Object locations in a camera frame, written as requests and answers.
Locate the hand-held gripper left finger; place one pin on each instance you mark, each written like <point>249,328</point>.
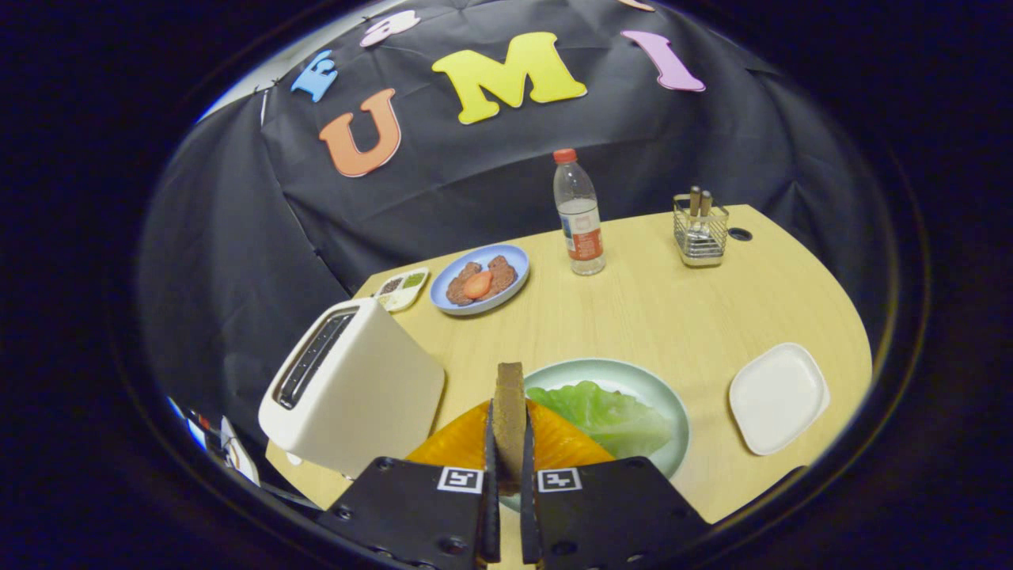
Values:
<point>411,514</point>

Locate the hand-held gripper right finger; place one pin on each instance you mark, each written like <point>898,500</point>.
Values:
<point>609,514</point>

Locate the green lettuce leaf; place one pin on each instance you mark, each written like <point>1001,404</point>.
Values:
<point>609,419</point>

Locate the brown toasted bread slice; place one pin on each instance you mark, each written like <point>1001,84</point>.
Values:
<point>510,419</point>

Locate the white toaster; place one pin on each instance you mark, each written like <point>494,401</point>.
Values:
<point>372,388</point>

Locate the pale green round plate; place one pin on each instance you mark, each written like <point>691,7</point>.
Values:
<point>650,386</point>

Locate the white and blue equipment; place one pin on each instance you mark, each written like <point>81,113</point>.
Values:
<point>233,451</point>

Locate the white square plate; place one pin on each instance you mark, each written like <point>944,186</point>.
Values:
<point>779,400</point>

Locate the small white condiment tray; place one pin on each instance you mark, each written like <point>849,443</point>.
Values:
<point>402,289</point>

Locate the brown meat patty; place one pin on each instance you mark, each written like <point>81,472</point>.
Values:
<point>459,291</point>
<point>503,273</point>

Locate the red tomato slice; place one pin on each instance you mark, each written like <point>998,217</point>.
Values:
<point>477,285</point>

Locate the blue round plate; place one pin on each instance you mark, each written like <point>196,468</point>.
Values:
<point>510,257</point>

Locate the clear plastic water bottle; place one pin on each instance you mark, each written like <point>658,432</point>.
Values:
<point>580,222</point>

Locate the black table grommet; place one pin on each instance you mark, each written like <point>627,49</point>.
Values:
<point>740,234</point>

